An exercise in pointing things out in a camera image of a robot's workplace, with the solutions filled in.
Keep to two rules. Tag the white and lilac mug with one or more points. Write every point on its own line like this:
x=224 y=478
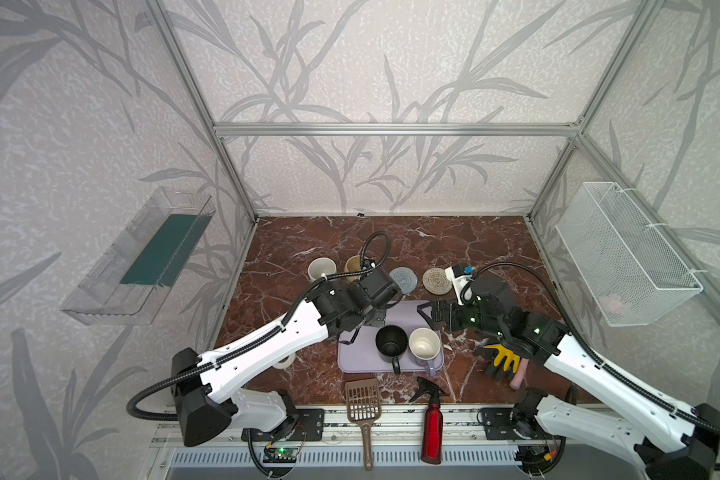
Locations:
x=425 y=346

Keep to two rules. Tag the brown litter scoop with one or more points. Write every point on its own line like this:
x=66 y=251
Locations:
x=363 y=408

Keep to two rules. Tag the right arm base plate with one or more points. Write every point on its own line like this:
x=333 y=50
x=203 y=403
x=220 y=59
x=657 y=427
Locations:
x=503 y=423

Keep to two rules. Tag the pink item in basket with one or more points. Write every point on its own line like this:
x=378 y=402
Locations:
x=612 y=304

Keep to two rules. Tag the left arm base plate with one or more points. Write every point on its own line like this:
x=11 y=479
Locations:
x=306 y=425

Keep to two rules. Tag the white tape roll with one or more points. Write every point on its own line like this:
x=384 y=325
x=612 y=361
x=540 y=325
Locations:
x=285 y=363

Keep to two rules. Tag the lilac plastic tray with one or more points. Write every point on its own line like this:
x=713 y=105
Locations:
x=363 y=356

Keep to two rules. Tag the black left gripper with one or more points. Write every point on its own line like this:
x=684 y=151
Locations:
x=363 y=309

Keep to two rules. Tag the black mug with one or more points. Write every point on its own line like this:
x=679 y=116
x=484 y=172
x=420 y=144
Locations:
x=391 y=342

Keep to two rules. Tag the multicolour woven coaster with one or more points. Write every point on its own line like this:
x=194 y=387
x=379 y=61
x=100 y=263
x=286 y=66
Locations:
x=436 y=282

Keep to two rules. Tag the white wire wall basket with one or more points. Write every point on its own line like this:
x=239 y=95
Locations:
x=618 y=249

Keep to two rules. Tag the beige ceramic mug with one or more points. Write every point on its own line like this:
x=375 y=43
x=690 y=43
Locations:
x=353 y=264

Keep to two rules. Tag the blue grey woven coaster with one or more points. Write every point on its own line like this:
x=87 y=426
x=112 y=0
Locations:
x=405 y=278

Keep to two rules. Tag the white speckled mug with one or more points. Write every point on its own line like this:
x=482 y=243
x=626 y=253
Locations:
x=321 y=267

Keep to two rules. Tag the yellow black work glove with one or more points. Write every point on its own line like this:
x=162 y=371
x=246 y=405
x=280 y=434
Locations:
x=500 y=362

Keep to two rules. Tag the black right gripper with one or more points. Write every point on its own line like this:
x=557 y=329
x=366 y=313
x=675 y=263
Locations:
x=450 y=314

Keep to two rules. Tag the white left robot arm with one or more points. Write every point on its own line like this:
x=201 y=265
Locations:
x=206 y=392

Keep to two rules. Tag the red spray bottle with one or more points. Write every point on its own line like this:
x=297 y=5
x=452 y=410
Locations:
x=432 y=440

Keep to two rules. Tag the green circuit board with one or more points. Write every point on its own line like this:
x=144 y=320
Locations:
x=280 y=454

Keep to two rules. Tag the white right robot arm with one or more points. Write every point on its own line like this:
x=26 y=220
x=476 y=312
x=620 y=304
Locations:
x=662 y=436

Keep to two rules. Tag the clear plastic wall shelf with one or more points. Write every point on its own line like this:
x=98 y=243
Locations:
x=129 y=284

